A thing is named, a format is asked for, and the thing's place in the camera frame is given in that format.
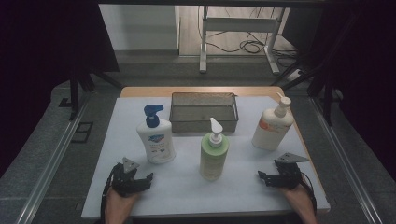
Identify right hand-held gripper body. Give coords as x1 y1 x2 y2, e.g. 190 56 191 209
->
273 152 310 191

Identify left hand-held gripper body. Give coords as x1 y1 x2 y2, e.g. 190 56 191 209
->
110 156 148 198

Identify white bottle with blue pump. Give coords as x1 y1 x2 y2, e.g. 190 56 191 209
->
135 104 177 165

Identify cream bottle with orange label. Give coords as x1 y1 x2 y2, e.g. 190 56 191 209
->
250 91 295 152

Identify green bottle with white pump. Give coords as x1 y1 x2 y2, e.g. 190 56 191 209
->
199 117 231 182

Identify grey metal mesh basket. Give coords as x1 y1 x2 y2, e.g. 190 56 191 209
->
168 91 240 133

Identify person's right hand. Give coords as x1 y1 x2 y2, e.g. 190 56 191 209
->
279 182 313 213

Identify person's left hand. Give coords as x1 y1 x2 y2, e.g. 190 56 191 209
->
105 186 141 217

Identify white table mat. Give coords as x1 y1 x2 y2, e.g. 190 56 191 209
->
80 95 332 219

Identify black metal stand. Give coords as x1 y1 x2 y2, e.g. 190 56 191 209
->
270 12 345 127
58 60 125 121

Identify white power strip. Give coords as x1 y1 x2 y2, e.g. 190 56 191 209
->
286 68 304 83

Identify dark curtain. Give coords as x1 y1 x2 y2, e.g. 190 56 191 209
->
281 0 396 175
0 0 120 179

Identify white cabinet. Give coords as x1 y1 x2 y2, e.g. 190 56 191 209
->
98 4 181 52

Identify aluminium rail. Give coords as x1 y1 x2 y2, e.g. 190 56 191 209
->
14 92 92 224
308 95 385 224

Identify black cables on floor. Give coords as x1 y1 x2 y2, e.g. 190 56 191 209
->
205 6 301 68

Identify white metal desk frame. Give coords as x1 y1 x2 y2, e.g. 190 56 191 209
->
198 5 286 76

